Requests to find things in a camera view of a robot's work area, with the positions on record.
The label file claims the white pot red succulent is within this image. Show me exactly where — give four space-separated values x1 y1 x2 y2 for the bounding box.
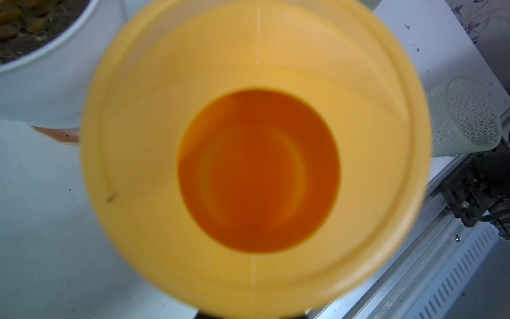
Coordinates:
1 0 128 129

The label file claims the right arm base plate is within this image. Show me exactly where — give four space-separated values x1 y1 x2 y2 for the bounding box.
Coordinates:
440 152 509 239

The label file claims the pink saucer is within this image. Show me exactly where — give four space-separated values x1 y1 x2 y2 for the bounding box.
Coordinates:
31 126 80 146

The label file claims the yellow plastic watering can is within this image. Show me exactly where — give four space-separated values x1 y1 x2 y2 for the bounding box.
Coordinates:
80 1 432 318

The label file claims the translucent green cup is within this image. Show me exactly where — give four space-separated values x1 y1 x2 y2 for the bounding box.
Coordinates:
426 77 502 157

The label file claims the aluminium front rail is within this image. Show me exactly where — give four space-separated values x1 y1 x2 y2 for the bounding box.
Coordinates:
308 115 510 319

